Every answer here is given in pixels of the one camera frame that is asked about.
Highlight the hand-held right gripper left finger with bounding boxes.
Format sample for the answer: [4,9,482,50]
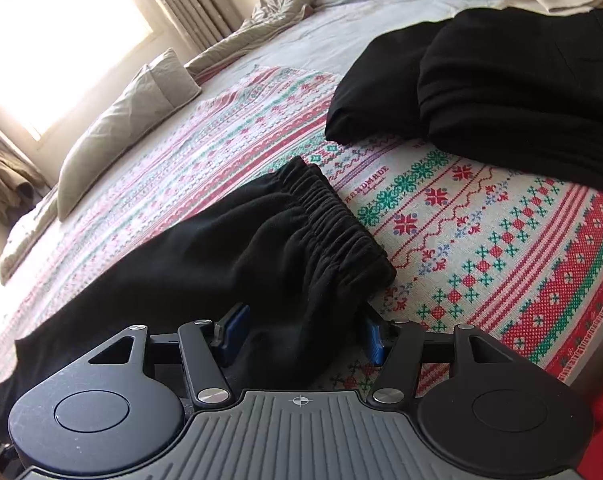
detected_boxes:
[84,302,252,409]

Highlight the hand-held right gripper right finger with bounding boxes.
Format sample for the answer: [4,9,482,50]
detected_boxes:
[360,308,516,406]

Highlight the black pants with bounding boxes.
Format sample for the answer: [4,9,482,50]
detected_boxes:
[0,156,397,456]

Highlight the patterned knit-print blanket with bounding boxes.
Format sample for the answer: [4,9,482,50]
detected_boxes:
[0,62,603,397]

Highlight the grey pillow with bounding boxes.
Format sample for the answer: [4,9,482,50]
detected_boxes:
[56,47,202,222]

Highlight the hanging khaki jacket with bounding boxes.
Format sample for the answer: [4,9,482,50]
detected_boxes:
[0,147,50,222]

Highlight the grey bed sheet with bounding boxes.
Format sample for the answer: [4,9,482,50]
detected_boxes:
[194,0,532,92]

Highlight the bright window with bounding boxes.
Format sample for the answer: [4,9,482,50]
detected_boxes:
[0,0,165,144]

